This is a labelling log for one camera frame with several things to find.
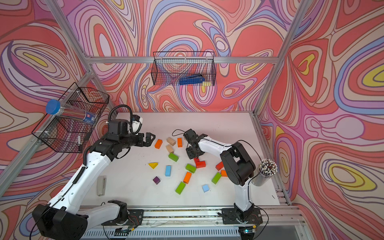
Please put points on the clear bottle blue cap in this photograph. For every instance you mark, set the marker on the clear bottle blue cap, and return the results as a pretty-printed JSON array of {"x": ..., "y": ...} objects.
[{"x": 56, "y": 108}]

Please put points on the green block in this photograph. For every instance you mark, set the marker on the green block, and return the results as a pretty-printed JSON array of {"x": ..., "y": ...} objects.
[
  {"x": 173, "y": 157},
  {"x": 191, "y": 168},
  {"x": 216, "y": 178},
  {"x": 180, "y": 188}
]

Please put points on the cup of pencils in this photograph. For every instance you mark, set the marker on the cup of pencils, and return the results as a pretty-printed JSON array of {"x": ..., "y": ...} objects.
[{"x": 265, "y": 170}]

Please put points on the light blue long block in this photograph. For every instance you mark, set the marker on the light blue long block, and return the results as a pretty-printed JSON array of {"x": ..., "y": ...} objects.
[{"x": 168, "y": 171}]

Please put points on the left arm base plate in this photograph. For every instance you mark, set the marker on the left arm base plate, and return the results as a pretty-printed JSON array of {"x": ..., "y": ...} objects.
[{"x": 133, "y": 218}]

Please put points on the orange block upright centre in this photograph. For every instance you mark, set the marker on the orange block upright centre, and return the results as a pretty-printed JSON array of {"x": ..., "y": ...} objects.
[{"x": 180, "y": 142}]

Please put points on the green block upper centre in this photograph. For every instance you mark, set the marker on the green block upper centre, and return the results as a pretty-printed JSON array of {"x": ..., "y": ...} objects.
[{"x": 173, "y": 157}]

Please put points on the grey stapler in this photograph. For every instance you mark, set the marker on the grey stapler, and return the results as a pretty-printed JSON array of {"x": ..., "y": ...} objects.
[{"x": 101, "y": 185}]

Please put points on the blue black tool in basket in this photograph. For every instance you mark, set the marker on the blue black tool in basket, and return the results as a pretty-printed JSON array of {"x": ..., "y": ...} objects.
[{"x": 192, "y": 79}]

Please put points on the natural wood block lower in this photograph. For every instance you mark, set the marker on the natural wood block lower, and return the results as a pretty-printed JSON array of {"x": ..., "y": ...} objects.
[{"x": 170, "y": 149}]

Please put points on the back black wire basket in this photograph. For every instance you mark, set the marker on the back black wire basket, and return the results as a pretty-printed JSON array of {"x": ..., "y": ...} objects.
[{"x": 169, "y": 66}]

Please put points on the green block bottom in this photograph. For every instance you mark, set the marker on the green block bottom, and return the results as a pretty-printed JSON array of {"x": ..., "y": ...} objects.
[{"x": 180, "y": 188}]

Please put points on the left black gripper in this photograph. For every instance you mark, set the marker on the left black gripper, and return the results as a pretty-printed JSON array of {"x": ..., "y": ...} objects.
[{"x": 148, "y": 141}]

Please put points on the black wire basket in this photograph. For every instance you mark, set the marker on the black wire basket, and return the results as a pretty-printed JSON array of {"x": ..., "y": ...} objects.
[
  {"x": 169, "y": 66},
  {"x": 71, "y": 119}
]

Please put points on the natural wood block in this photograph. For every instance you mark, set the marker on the natural wood block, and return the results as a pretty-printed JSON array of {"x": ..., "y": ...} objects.
[
  {"x": 171, "y": 141},
  {"x": 170, "y": 149}
]

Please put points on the orange block far left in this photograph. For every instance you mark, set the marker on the orange block far left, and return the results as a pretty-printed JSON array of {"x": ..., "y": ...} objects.
[{"x": 158, "y": 144}]

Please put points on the orange block lower centre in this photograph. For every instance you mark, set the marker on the orange block lower centre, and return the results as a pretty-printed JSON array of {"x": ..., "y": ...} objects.
[{"x": 187, "y": 177}]

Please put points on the yellow triangle block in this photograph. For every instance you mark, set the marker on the yellow triangle block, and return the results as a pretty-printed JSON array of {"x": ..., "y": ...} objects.
[{"x": 153, "y": 165}]

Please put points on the left black wire basket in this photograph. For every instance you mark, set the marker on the left black wire basket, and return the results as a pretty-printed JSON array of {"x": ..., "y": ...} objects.
[{"x": 71, "y": 119}]

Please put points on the natural wood block upper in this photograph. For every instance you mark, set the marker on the natural wood block upper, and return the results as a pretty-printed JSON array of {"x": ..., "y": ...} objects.
[{"x": 171, "y": 141}]

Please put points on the white marker in basket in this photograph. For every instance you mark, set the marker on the white marker in basket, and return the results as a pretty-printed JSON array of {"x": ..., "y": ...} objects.
[{"x": 80, "y": 148}]

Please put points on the light blue cube block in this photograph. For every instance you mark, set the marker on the light blue cube block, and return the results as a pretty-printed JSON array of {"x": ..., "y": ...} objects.
[{"x": 205, "y": 188}]

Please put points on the green block middle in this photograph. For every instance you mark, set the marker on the green block middle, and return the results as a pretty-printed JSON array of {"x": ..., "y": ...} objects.
[{"x": 191, "y": 168}]

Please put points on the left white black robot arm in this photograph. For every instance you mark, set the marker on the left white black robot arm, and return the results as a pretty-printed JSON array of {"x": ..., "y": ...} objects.
[{"x": 60, "y": 218}]

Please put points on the orange block right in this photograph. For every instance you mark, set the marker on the orange block right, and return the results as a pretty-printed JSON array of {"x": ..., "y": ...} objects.
[{"x": 224, "y": 173}]

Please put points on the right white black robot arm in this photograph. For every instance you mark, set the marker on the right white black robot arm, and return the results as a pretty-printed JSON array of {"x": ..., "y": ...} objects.
[{"x": 239, "y": 167}]

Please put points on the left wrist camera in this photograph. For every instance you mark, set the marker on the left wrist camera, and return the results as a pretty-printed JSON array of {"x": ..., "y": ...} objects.
[{"x": 137, "y": 124}]

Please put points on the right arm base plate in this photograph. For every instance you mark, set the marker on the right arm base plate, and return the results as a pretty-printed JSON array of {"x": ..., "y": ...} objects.
[{"x": 232, "y": 216}]

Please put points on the purple cube block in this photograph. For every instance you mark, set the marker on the purple cube block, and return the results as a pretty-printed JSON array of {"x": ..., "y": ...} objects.
[{"x": 156, "y": 180}]

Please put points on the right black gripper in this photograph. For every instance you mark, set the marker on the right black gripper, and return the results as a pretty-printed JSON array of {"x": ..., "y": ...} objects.
[{"x": 190, "y": 155}]

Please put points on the green block right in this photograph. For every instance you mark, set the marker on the green block right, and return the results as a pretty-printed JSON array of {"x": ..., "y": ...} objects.
[{"x": 216, "y": 178}]

